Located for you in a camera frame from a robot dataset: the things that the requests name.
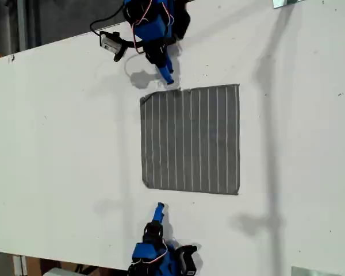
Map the grey white-striped towel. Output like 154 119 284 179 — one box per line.
140 83 241 196

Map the white plastic container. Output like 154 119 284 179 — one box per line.
41 267 79 276

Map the white table leg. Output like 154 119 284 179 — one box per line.
12 254 28 276

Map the black camera stalk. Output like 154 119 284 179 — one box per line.
113 40 146 63

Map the red white servo wire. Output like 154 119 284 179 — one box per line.
131 238 176 265
131 21 147 55

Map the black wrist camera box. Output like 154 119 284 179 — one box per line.
175 244 198 276
99 30 127 56

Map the black camera cable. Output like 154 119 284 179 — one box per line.
89 11 127 37

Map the grey metal post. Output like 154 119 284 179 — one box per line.
16 0 28 55

